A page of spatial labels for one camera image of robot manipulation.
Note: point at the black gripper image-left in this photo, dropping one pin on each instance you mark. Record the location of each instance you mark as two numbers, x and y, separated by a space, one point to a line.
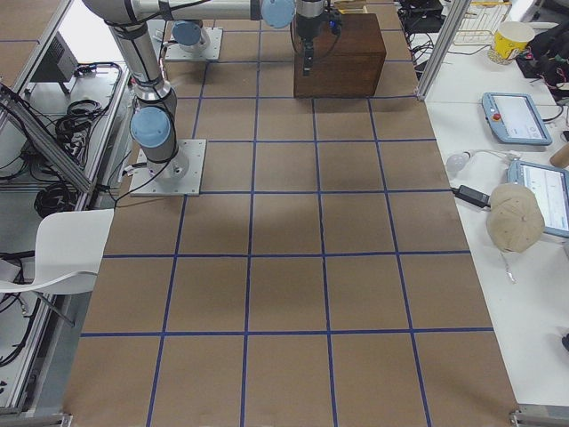
306 28

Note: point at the dark wooden drawer box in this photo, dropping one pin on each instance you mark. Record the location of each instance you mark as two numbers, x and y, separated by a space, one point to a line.
345 66

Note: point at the white light bulb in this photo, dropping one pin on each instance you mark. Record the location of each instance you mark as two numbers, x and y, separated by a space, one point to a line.
457 162

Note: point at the yellow popcorn cup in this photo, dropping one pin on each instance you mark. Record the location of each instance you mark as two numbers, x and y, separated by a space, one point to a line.
510 39

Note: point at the blue teach pendant far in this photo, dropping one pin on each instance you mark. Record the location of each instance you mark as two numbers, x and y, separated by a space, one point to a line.
513 119

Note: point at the blue teach pendant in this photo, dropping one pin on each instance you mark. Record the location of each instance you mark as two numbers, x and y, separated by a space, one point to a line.
549 184
513 119

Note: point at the black power adapter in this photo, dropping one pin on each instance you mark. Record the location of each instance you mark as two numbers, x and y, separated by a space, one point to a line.
472 196

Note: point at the beige cap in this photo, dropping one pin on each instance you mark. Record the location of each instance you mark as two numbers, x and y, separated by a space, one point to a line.
515 221

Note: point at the blue teach pendant near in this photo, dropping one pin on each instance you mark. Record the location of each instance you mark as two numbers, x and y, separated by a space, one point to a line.
549 184

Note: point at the white plastic chair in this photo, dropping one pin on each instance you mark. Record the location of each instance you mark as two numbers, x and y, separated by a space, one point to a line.
68 253

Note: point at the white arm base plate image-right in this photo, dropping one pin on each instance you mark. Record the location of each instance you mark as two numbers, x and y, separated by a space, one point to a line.
206 49

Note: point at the aluminium frame post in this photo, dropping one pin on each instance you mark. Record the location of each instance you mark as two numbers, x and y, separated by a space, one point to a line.
445 38

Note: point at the gold wire rack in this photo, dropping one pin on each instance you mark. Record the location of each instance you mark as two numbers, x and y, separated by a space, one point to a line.
480 22

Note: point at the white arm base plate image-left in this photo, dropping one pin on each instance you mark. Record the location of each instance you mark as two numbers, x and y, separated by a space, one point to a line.
182 176

